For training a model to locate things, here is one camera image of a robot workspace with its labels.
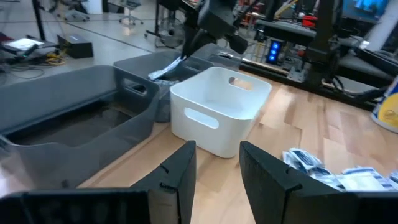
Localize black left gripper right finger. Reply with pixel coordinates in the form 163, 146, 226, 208
239, 141, 358, 224

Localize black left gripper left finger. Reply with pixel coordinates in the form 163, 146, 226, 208
130, 140, 197, 224

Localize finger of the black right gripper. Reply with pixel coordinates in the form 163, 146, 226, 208
182, 26, 200, 60
188, 30, 218, 58

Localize black floor fan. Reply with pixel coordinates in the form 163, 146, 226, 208
157, 15, 187, 50

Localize grey plastic bin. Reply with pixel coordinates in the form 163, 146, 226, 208
0, 64, 160, 191
113, 49, 216, 124
193, 42, 244, 73

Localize blue label antiseptic packet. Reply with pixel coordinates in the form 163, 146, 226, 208
282, 148, 323, 171

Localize white printed packet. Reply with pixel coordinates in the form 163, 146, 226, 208
310, 167, 346, 191

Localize black side desk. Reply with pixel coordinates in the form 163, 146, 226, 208
254, 18, 398, 88

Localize grey office chair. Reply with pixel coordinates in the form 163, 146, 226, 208
63, 7, 91, 23
118, 0, 145, 26

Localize computer tower with blue lights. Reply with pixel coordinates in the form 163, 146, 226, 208
266, 39, 284, 65

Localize white plastic bin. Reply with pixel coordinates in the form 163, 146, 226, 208
169, 66, 273, 159

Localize red workstation item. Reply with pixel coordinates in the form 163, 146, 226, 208
302, 17, 322, 29

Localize black floor case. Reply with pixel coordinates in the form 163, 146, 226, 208
57, 33, 95, 60

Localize disinfecting wipes canister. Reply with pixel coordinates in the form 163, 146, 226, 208
371, 76, 398, 134

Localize monitor with blue screen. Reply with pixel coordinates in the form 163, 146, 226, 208
341, 0, 390, 25

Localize black stand pole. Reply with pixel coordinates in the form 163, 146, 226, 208
32, 0, 47, 42

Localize white pillar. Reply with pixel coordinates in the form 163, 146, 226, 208
364, 6, 398, 52

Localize white sheet on black tray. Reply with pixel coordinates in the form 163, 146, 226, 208
3, 37, 46, 53

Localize yellow floor cables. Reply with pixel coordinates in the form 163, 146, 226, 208
45, 52, 68, 67

